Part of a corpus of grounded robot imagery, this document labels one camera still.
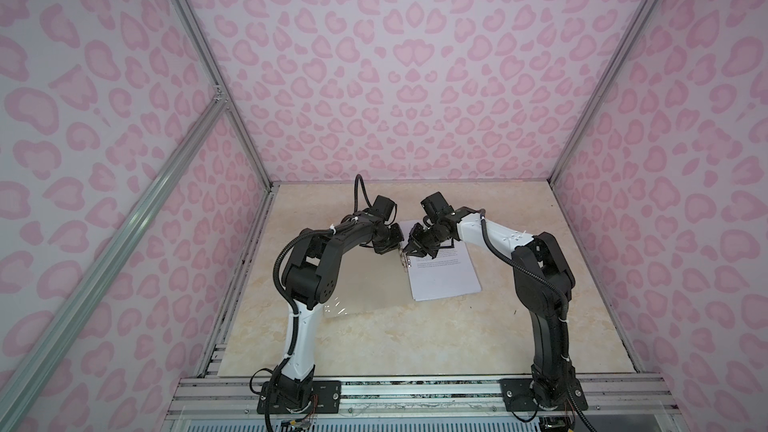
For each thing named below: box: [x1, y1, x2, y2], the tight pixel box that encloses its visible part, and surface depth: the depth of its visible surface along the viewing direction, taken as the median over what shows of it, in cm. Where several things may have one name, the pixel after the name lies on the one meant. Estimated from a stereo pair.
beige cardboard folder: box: [323, 246, 414, 319], surface depth 93 cm
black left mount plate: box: [257, 380, 342, 414], surface depth 74 cm
